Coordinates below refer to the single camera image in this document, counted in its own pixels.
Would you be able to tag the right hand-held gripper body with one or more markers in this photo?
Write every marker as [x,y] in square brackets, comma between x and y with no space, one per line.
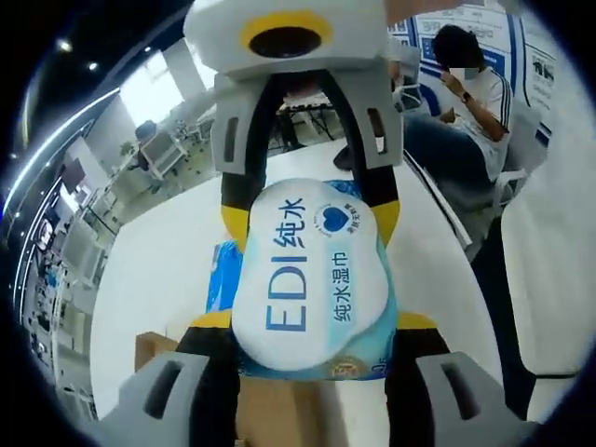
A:
[209,23]

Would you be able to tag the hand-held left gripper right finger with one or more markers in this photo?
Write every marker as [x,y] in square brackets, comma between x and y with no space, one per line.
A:
[419,396]

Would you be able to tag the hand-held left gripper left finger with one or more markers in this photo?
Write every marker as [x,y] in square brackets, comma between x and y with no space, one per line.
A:
[205,396]

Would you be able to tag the brown cardboard shoe box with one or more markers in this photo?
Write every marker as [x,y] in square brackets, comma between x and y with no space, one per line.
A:
[270,414]

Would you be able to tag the white teal soft wipes pack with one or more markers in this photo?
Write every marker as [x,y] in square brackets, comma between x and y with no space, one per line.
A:
[302,279]

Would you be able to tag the black computer mouse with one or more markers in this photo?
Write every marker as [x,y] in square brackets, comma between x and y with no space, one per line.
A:
[345,160]

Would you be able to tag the white plastic chair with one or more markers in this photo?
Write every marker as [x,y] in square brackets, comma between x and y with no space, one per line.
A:
[510,186]

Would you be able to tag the blue white wall poster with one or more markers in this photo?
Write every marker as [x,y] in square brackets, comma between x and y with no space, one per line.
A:
[540,70]
[493,28]

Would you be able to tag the dark red wall monitor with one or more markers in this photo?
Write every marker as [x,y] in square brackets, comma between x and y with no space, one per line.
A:
[74,176]

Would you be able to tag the wall screen with car picture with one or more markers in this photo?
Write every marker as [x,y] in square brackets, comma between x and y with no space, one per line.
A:
[46,232]

